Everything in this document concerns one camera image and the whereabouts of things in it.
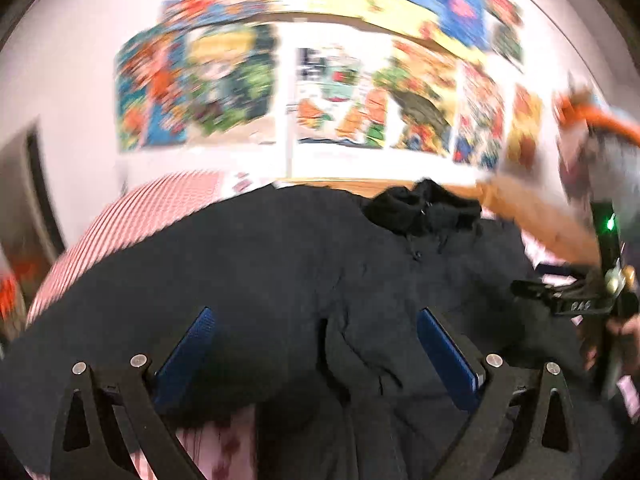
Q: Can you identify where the black large coat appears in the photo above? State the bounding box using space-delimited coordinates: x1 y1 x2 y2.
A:
1 181 621 479

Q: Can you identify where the bagged clothes pile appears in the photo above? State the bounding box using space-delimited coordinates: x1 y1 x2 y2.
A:
552 86 639 243

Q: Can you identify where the right hand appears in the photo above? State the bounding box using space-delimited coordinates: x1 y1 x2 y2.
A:
577 314 639 375

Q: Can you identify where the pink dotted quilt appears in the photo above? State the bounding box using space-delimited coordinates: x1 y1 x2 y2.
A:
176 406 257 480

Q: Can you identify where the yellow bear duck drawing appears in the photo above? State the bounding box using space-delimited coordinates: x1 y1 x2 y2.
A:
506 84 542 170

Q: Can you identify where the red white striped pillow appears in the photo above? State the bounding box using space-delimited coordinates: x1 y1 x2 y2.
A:
26 171 224 325

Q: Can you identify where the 2024 dragon drawing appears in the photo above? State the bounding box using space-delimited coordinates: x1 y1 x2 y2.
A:
454 63 504 171

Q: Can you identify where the landscape field drawing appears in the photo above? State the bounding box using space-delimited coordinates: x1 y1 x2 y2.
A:
374 39 458 157

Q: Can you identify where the red haired boy drawing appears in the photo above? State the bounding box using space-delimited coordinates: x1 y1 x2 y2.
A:
485 0 524 70

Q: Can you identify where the anime girl drawing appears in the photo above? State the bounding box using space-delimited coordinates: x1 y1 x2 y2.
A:
115 23 280 153

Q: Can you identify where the juice and orange drawing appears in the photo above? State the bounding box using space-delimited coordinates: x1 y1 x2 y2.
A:
288 46 390 148

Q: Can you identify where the wooden bed frame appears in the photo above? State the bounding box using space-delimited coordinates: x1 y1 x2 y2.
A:
274 171 601 266

